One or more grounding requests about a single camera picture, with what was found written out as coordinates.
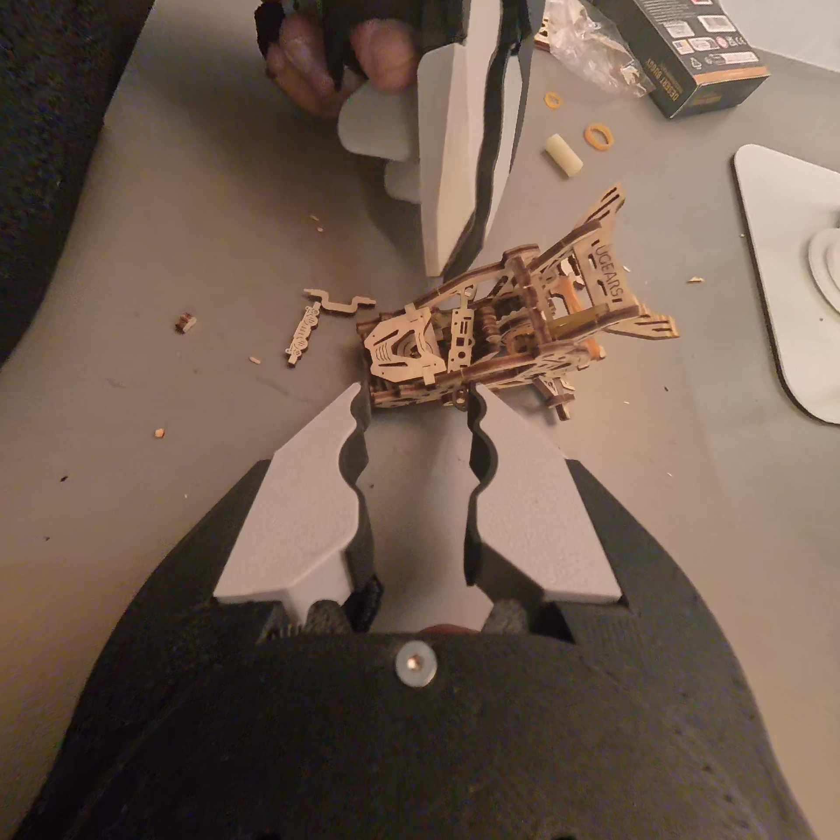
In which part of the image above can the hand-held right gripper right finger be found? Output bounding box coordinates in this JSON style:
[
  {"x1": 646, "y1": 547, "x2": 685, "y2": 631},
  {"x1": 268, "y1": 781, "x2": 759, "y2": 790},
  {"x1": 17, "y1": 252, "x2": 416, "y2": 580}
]
[{"x1": 465, "y1": 384, "x2": 623, "y2": 605}]

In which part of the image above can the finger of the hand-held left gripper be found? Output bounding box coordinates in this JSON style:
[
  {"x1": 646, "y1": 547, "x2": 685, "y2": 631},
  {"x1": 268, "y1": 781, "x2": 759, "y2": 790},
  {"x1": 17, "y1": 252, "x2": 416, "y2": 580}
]
[
  {"x1": 417, "y1": 0, "x2": 506, "y2": 278},
  {"x1": 468, "y1": 25, "x2": 534, "y2": 255}
]

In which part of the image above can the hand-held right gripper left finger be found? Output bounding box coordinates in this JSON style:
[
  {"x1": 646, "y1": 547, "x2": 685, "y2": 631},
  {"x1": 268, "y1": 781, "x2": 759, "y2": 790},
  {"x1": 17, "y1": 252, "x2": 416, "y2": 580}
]
[{"x1": 213, "y1": 382, "x2": 384, "y2": 634}]

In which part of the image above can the perforated wooden link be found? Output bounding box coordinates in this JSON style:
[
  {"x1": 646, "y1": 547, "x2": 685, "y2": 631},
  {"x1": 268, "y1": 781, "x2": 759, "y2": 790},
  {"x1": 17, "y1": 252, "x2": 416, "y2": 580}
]
[{"x1": 433, "y1": 289, "x2": 476, "y2": 411}]

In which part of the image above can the wooden mechanical model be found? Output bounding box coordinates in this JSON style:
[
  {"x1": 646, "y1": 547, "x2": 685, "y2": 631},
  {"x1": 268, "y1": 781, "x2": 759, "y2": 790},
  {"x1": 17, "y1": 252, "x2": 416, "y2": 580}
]
[{"x1": 356, "y1": 184, "x2": 680, "y2": 422}]

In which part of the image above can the person's left hand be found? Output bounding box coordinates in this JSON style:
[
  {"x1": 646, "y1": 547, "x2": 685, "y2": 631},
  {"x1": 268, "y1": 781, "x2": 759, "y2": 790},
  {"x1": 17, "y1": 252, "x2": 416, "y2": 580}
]
[{"x1": 264, "y1": 14, "x2": 419, "y2": 119}]

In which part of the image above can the cream wax cylinder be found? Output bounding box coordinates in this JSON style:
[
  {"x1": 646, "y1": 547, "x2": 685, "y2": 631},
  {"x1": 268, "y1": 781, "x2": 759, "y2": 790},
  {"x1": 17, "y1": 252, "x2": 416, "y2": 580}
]
[{"x1": 543, "y1": 133, "x2": 584, "y2": 178}]

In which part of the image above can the clear plastic bag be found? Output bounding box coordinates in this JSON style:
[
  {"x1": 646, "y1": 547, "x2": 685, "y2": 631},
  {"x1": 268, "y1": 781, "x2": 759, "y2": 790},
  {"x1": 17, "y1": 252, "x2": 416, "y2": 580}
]
[{"x1": 548, "y1": 0, "x2": 651, "y2": 99}]

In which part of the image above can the toothed wooden strip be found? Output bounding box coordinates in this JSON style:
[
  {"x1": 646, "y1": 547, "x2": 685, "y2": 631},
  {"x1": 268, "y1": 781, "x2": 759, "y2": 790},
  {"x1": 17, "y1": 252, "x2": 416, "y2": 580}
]
[{"x1": 285, "y1": 305, "x2": 322, "y2": 366}]

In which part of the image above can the black printed box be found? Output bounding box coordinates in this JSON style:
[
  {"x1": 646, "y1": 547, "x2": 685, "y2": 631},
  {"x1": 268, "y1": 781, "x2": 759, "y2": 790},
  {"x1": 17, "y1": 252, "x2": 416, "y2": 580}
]
[{"x1": 594, "y1": 0, "x2": 772, "y2": 120}]

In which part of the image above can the white tablet stand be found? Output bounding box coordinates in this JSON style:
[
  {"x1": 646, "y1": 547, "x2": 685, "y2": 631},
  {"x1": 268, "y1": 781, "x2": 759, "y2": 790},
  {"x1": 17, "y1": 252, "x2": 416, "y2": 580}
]
[{"x1": 731, "y1": 143, "x2": 840, "y2": 419}]

